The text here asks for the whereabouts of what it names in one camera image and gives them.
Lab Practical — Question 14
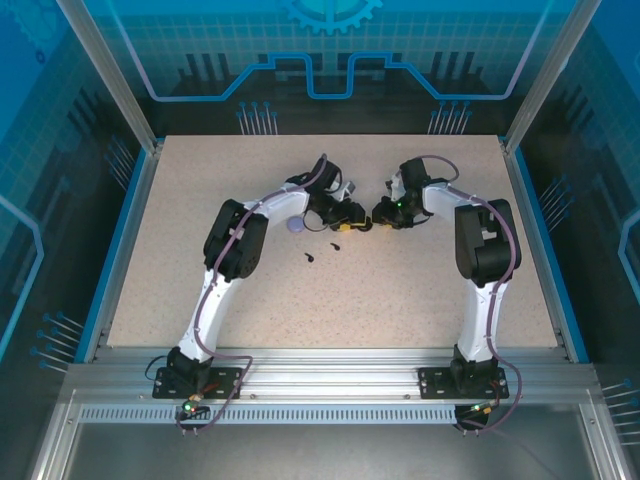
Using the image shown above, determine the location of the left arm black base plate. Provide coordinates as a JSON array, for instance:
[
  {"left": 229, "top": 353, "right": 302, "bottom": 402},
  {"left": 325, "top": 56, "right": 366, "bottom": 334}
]
[{"left": 152, "top": 367, "right": 245, "bottom": 400}]

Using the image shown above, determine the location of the aluminium mounting rail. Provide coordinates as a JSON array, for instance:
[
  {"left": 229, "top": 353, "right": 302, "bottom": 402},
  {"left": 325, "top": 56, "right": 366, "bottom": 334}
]
[{"left": 64, "top": 347, "right": 599, "bottom": 404}]

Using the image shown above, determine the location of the right blue table edge strip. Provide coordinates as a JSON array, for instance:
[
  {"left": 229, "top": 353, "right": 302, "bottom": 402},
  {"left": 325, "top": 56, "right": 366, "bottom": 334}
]
[{"left": 512, "top": 148, "right": 590, "bottom": 364}]

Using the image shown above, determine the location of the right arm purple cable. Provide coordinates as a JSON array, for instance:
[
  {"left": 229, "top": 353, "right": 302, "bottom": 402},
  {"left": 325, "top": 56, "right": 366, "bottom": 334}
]
[{"left": 418, "top": 154, "right": 525, "bottom": 437}]

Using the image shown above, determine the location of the left aluminium frame post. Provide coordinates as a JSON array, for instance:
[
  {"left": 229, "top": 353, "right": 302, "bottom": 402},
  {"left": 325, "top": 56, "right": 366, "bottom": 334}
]
[{"left": 55, "top": 0, "right": 165, "bottom": 155}]

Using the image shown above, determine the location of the right aluminium frame post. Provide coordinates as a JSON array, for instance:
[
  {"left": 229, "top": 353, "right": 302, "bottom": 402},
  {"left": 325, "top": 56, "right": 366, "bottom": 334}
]
[{"left": 501, "top": 0, "right": 605, "bottom": 155}]

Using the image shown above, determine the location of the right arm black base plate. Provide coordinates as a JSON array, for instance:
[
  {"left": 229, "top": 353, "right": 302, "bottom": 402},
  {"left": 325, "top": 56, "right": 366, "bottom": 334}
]
[{"left": 417, "top": 367, "right": 510, "bottom": 400}]

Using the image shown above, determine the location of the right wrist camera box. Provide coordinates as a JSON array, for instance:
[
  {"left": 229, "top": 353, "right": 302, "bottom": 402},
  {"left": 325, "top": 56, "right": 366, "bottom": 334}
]
[{"left": 384, "top": 169, "right": 404, "bottom": 201}]

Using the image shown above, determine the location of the aluminium frame post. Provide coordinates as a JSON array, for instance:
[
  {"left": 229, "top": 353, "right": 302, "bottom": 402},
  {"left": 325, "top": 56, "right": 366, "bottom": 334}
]
[
  {"left": 501, "top": 0, "right": 605, "bottom": 155},
  {"left": 55, "top": 0, "right": 165, "bottom": 155}
]

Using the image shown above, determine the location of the slotted grey cable duct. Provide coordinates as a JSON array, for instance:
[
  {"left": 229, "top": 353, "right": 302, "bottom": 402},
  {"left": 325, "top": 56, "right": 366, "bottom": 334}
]
[{"left": 79, "top": 405, "right": 459, "bottom": 425}]

